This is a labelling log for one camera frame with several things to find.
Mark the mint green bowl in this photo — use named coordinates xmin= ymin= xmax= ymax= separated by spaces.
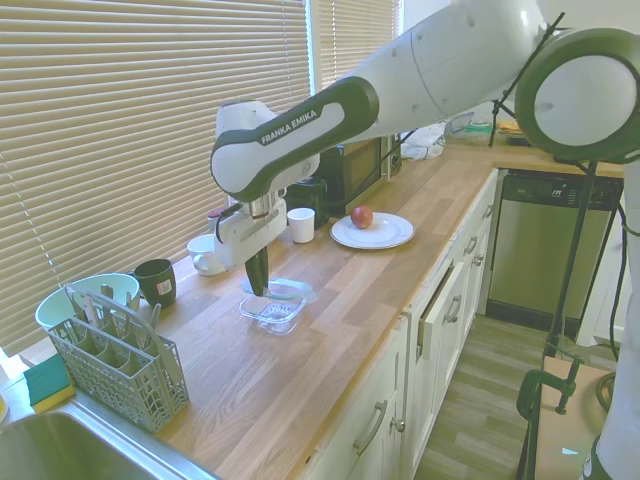
xmin=34 ymin=273 xmax=142 ymax=334

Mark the white kitchen cabinet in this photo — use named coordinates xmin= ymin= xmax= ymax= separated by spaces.
xmin=294 ymin=167 xmax=501 ymax=480

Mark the green metal clamp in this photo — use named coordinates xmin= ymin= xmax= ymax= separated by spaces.
xmin=516 ymin=352 xmax=586 ymax=436

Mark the white plate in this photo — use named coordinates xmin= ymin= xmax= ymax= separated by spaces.
xmin=330 ymin=211 xmax=417 ymax=250

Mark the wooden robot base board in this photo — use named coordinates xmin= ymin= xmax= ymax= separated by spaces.
xmin=524 ymin=354 xmax=619 ymax=480

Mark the grey plastic cutlery basket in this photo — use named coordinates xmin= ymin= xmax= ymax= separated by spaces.
xmin=47 ymin=282 xmax=191 ymax=434

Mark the clear glass food container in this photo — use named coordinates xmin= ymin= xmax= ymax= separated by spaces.
xmin=238 ymin=293 xmax=307 ymax=337

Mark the white mug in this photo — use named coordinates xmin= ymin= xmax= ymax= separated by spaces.
xmin=187 ymin=234 xmax=227 ymax=277
xmin=286 ymin=207 xmax=317 ymax=245

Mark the red apple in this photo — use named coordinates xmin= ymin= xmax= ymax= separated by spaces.
xmin=349 ymin=204 xmax=375 ymax=230

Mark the green and yellow sponge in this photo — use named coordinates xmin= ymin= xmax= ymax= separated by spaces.
xmin=22 ymin=354 xmax=77 ymax=415

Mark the wide beige window blind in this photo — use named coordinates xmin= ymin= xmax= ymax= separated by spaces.
xmin=0 ymin=0 xmax=311 ymax=351

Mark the clear tub with teal lid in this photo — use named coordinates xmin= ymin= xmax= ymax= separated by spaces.
xmin=449 ymin=112 xmax=476 ymax=135

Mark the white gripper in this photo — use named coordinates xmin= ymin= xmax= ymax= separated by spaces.
xmin=214 ymin=197 xmax=290 ymax=297

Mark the clear lid with teal rim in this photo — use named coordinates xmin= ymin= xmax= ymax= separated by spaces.
xmin=238 ymin=276 xmax=319 ymax=304

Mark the black microwave oven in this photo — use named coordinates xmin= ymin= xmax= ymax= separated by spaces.
xmin=319 ymin=135 xmax=397 ymax=217

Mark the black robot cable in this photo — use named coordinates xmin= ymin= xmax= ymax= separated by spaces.
xmin=487 ymin=12 xmax=629 ymax=356

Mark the narrow beige window blind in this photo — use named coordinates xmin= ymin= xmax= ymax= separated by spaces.
xmin=317 ymin=0 xmax=404 ymax=94

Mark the stainless steel dishwasher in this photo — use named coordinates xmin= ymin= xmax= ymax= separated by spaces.
xmin=487 ymin=168 xmax=625 ymax=321

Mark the stainless steel sink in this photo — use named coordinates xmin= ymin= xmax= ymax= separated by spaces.
xmin=0 ymin=394 xmax=221 ymax=480

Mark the black cup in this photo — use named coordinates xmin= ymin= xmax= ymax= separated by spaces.
xmin=132 ymin=258 xmax=179 ymax=310

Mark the white plastic bag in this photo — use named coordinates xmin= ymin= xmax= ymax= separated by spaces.
xmin=399 ymin=122 xmax=447 ymax=160

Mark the small black countertop appliance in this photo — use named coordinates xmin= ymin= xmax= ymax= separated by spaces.
xmin=285 ymin=178 xmax=330 ymax=229

